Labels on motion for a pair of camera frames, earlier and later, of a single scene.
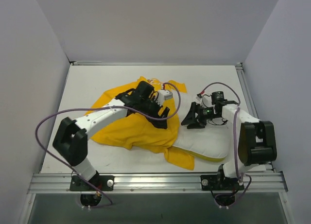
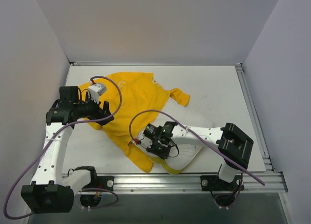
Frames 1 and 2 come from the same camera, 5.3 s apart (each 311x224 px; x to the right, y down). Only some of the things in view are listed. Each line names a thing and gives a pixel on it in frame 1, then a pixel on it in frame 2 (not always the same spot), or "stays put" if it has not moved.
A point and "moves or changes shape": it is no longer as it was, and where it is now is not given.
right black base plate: [213, 182] stays put
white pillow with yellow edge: [211, 142] moves or changes shape
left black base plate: [101, 182] stays put
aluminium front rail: [57, 183] stays put
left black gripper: [155, 111] -> [97, 110]
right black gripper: [196, 114] -> [153, 141]
